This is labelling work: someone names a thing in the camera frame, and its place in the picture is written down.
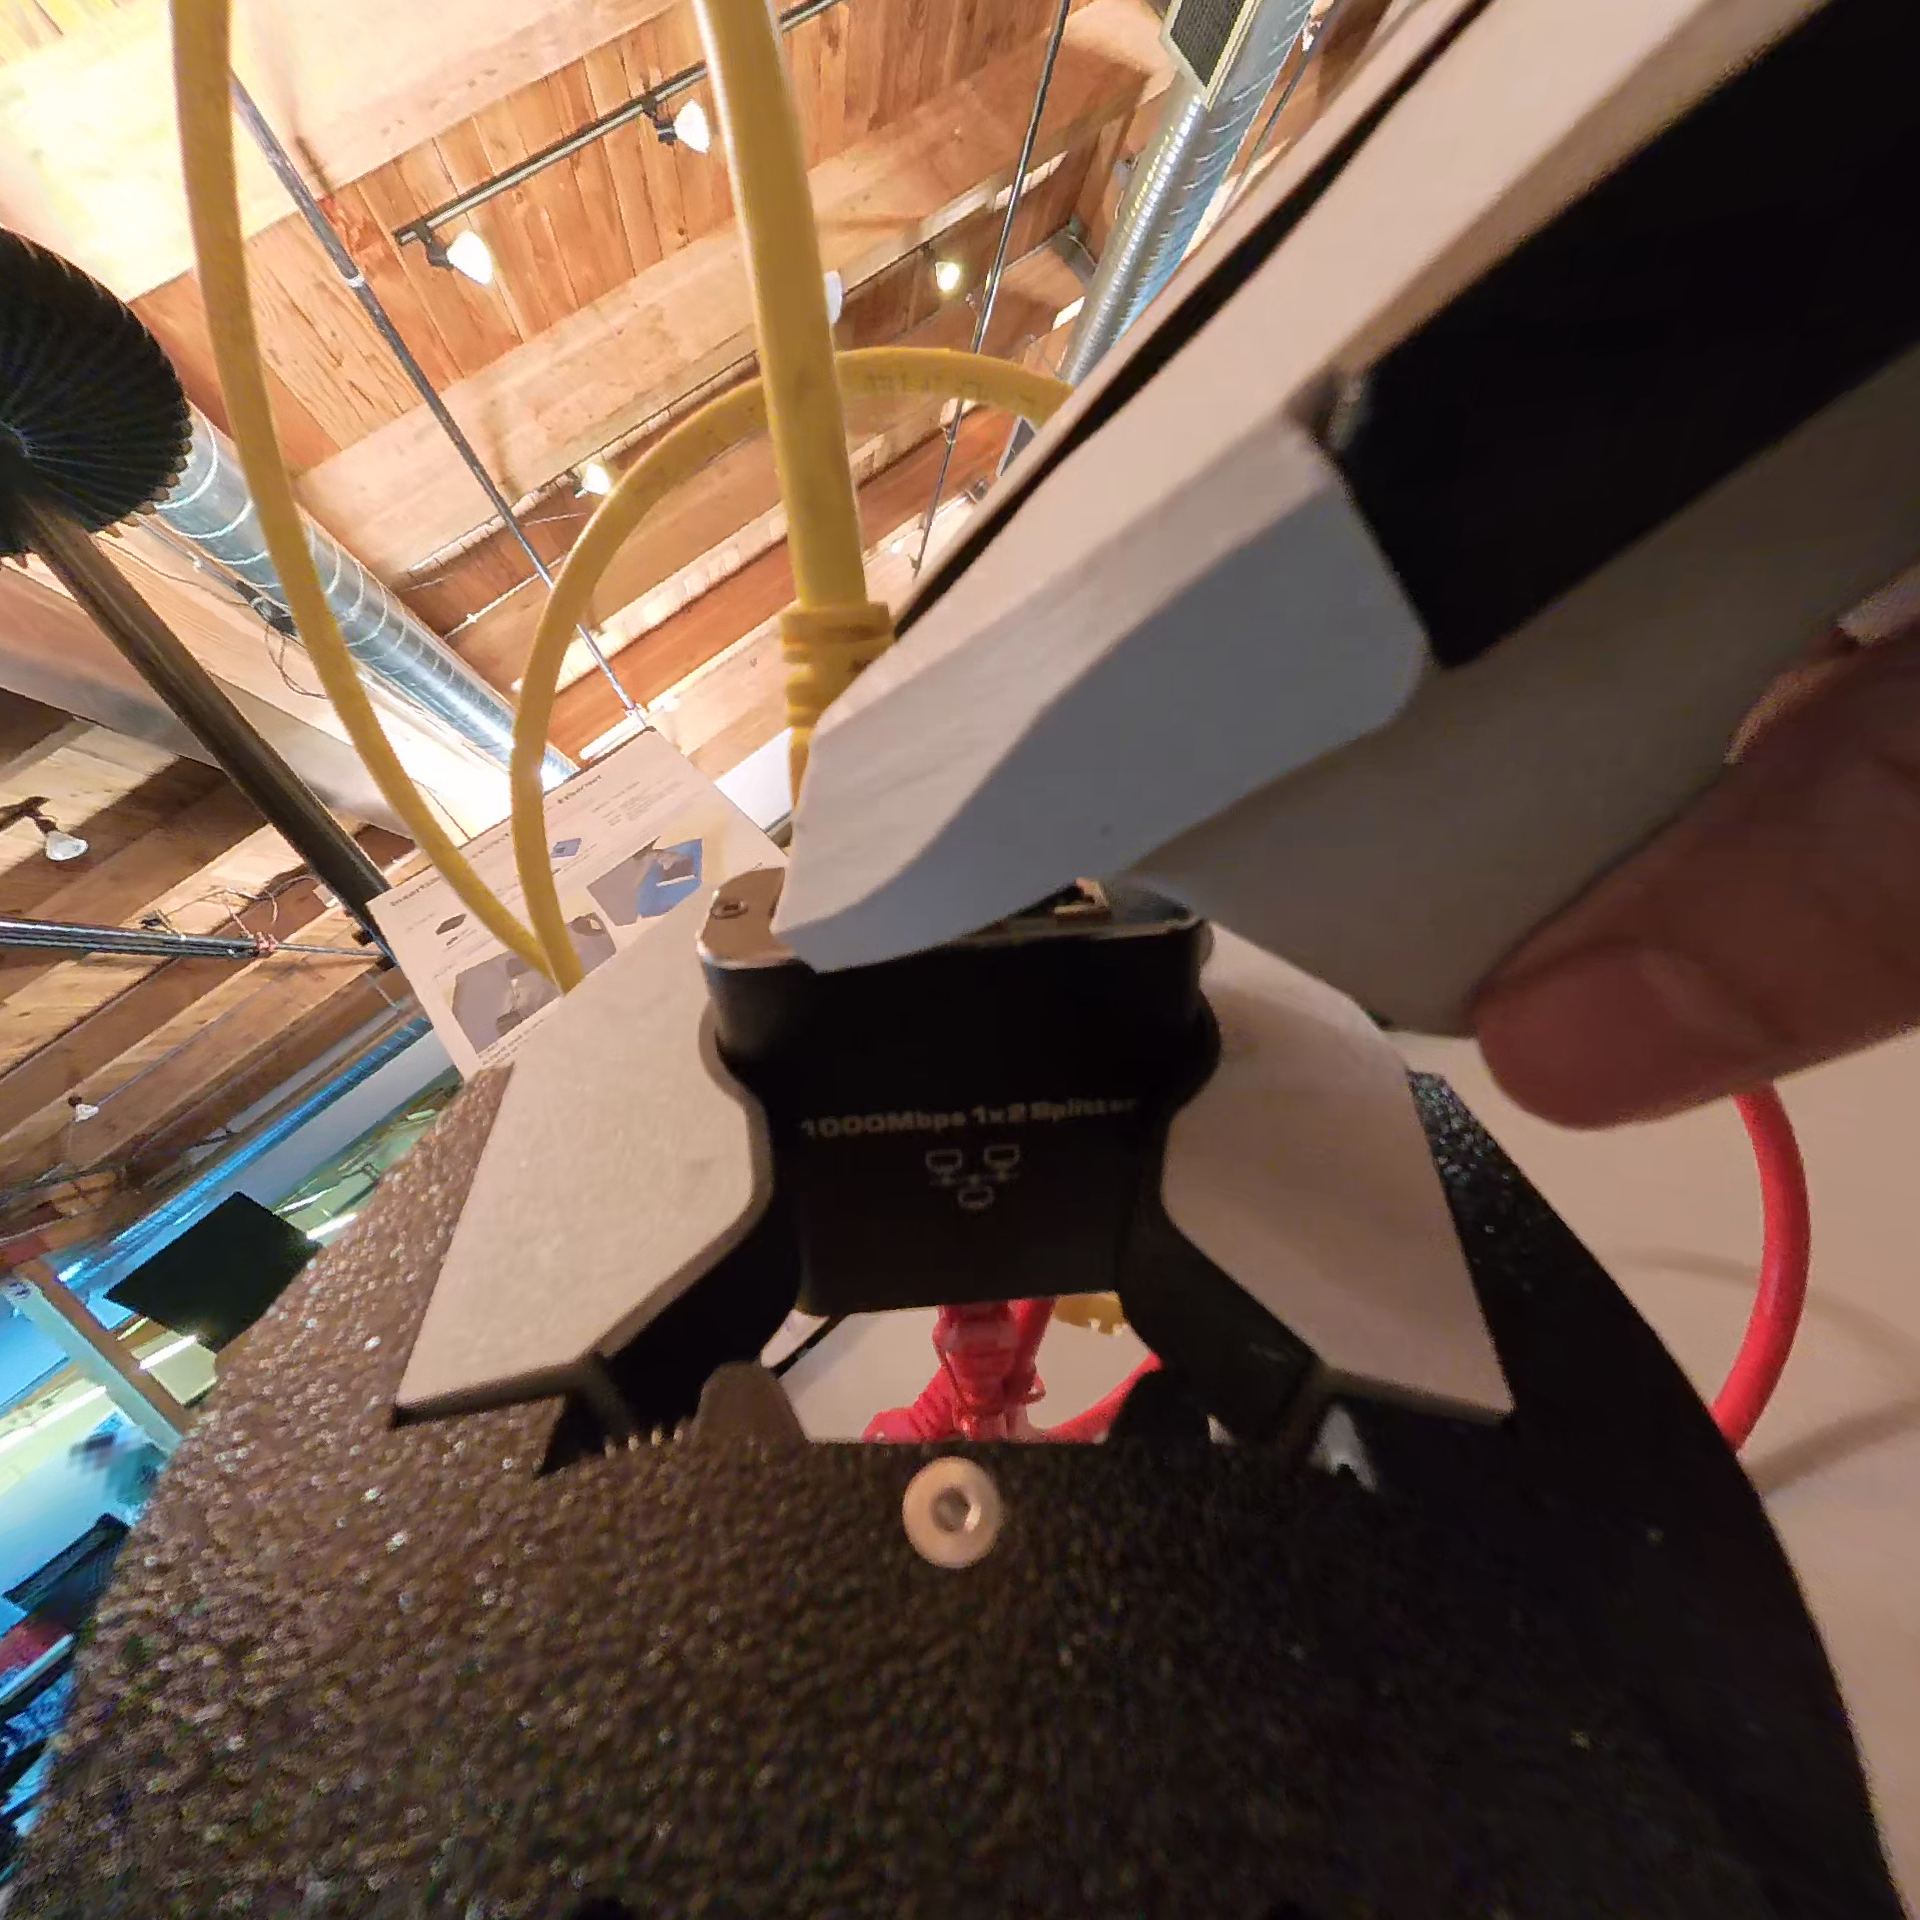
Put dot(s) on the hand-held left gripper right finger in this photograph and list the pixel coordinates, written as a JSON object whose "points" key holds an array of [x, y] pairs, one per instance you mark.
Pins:
{"points": [[1336, 1201]]}

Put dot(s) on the black monitor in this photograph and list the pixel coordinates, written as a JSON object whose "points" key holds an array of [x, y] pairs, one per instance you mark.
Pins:
{"points": [[211, 1276]]}

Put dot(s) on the person's right hand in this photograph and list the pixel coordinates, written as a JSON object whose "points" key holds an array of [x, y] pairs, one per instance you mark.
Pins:
{"points": [[1740, 930]]}

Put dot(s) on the silver ventilation duct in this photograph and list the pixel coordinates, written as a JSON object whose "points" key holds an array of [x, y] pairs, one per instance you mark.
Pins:
{"points": [[1186, 181], [331, 602]]}

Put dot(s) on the black ethernet splitter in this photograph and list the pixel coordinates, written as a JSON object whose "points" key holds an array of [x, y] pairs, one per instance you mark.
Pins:
{"points": [[961, 1170]]}

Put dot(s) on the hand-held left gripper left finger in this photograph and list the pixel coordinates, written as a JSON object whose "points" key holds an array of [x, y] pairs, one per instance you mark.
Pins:
{"points": [[585, 1201]]}

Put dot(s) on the printed instruction sheet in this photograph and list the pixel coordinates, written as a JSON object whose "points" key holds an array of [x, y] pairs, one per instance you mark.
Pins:
{"points": [[615, 871]]}

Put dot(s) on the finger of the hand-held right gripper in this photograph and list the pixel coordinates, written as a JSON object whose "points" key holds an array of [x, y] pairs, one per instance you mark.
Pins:
{"points": [[1112, 721], [1441, 181]]}

